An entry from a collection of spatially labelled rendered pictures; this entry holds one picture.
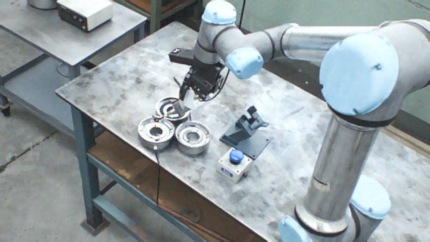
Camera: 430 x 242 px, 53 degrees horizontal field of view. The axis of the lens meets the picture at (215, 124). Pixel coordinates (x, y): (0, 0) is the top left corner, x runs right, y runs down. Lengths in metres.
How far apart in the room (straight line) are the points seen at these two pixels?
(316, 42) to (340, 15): 1.79
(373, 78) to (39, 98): 1.89
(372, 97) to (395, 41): 0.09
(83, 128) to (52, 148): 0.85
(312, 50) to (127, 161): 0.85
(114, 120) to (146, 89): 0.17
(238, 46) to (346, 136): 0.36
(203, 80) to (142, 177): 0.50
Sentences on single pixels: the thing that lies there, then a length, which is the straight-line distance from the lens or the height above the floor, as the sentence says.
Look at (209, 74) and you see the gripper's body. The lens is 1.14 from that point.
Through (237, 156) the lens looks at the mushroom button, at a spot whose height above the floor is 0.87.
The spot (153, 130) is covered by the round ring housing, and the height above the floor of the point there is 0.82.
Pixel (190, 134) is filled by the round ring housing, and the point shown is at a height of 0.81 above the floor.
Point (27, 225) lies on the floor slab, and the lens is 2.13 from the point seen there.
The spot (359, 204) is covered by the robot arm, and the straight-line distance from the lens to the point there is 1.00.
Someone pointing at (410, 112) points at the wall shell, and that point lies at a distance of 2.87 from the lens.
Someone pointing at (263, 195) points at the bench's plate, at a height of 0.80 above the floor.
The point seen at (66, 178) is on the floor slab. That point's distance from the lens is 2.24.
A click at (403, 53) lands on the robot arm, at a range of 0.70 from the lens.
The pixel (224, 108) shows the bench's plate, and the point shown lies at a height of 0.80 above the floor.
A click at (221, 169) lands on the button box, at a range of 1.23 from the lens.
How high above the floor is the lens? 1.77
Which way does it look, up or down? 45 degrees down
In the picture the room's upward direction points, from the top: 11 degrees clockwise
